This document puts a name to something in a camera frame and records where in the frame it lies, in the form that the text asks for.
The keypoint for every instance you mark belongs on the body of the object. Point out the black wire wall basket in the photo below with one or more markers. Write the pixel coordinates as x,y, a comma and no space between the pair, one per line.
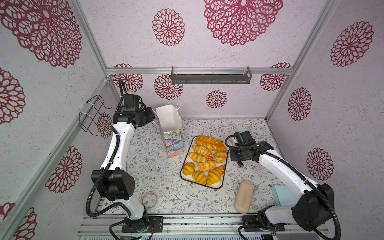
87,118

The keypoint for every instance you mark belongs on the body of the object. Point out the mint green box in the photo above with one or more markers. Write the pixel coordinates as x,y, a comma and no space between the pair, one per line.
283,196

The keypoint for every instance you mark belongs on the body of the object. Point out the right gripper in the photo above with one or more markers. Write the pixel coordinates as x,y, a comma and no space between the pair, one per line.
240,155

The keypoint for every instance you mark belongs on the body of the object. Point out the black rimmed white tray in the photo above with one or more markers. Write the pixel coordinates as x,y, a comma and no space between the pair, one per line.
190,179

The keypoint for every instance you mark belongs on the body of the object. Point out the long twisted bread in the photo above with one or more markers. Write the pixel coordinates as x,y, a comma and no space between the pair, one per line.
211,144

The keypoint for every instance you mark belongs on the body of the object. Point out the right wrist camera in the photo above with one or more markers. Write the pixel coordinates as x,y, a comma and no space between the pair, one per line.
244,139

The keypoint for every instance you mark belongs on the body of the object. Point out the striped bread roll middle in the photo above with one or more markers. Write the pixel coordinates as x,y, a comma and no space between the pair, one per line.
197,158

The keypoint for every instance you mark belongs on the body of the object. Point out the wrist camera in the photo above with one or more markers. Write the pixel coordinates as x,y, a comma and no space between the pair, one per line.
131,103
244,139

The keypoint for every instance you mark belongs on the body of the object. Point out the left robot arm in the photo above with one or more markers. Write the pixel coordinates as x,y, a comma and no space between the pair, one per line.
112,181

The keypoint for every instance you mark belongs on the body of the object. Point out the striped bread roll upper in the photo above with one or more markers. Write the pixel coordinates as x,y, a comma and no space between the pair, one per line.
201,150

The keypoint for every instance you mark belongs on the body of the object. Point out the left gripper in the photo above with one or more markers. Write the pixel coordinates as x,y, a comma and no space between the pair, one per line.
151,116

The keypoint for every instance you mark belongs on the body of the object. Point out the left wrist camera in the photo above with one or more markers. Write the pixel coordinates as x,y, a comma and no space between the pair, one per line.
131,103

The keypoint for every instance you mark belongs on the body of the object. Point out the floral paper bag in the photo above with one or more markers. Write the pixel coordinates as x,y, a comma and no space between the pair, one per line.
170,123

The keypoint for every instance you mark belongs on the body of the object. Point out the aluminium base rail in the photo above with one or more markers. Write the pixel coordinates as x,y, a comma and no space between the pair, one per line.
210,227

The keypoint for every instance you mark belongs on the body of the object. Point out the clear tape roll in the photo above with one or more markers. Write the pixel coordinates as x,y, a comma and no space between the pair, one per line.
150,200

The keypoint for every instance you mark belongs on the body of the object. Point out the croissant lower right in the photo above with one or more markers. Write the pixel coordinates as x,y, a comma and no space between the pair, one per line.
215,175

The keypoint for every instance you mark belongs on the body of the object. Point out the striped bread roll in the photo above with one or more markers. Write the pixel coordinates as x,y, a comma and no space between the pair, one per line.
197,158
201,150

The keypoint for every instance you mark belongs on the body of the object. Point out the small croissant lower left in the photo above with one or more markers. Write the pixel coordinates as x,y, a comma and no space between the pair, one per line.
188,169

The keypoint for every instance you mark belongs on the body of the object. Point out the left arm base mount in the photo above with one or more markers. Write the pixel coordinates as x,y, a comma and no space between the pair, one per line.
144,225

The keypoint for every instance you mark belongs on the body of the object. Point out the small orange bread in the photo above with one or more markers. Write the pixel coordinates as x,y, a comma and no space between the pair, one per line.
207,166

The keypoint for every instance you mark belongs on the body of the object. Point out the croissant bottom middle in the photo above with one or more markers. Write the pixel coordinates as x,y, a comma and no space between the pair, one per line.
200,177

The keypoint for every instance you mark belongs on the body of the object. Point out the round knotted bread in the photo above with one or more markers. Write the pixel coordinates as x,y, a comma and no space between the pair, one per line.
220,157

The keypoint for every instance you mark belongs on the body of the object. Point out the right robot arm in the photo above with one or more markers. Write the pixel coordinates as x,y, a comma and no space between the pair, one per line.
315,202

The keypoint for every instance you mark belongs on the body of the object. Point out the beige oblong bread loaf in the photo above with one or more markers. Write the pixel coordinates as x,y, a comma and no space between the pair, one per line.
244,197

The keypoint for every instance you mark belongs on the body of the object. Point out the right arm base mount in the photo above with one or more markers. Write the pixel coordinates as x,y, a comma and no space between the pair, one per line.
255,223

